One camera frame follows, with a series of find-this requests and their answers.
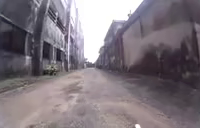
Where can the worn grey dirt road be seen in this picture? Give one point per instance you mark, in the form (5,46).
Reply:
(94,100)

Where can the slim grey pole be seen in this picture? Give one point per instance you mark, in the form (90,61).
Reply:
(68,40)

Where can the tall grey concrete building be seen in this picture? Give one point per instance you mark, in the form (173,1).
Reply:
(56,36)

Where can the thick tree trunk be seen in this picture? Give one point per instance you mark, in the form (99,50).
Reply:
(39,43)

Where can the robot's own part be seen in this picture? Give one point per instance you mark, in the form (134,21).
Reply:
(137,126)

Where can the grass verge strip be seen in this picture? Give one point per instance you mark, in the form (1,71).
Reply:
(18,81)

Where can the low grey building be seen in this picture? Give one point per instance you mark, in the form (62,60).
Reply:
(8,50)

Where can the pale building beyond wall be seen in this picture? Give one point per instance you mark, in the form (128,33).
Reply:
(111,46)

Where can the stained grey boundary wall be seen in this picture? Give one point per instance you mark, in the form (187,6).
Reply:
(161,46)

